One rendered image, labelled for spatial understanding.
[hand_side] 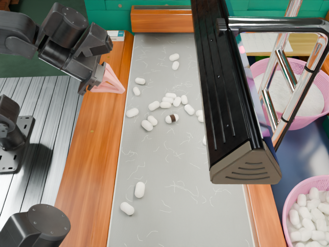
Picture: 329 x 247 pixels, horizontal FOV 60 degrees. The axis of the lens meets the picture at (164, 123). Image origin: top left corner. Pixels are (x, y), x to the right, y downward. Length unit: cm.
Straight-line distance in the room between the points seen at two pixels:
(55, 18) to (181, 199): 46
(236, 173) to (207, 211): 34
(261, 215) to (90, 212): 36
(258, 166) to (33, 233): 26
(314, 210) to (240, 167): 43
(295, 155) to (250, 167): 57
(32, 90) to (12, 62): 140
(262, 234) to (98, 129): 46
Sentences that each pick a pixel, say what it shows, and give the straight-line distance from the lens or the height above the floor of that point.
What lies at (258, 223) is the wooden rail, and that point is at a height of 77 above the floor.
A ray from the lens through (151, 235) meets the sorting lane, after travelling 64.
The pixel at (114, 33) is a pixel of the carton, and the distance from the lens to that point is 106.
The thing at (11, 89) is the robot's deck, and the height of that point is 67.
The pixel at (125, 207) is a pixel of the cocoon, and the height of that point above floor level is 76.
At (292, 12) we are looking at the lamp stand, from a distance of 65.
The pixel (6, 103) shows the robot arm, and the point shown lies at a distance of 83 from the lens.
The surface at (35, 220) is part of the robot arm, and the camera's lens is 39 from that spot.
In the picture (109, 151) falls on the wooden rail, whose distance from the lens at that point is 72.
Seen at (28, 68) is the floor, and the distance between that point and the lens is 237.
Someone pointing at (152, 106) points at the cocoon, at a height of 76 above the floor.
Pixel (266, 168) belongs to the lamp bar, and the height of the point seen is 108.
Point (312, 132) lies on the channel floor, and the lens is 96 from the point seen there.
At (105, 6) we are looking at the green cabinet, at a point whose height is 86.
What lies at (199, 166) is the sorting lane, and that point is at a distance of 71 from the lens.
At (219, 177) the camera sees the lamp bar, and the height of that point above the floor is 106.
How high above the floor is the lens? 134
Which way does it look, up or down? 50 degrees down
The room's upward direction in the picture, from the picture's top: straight up
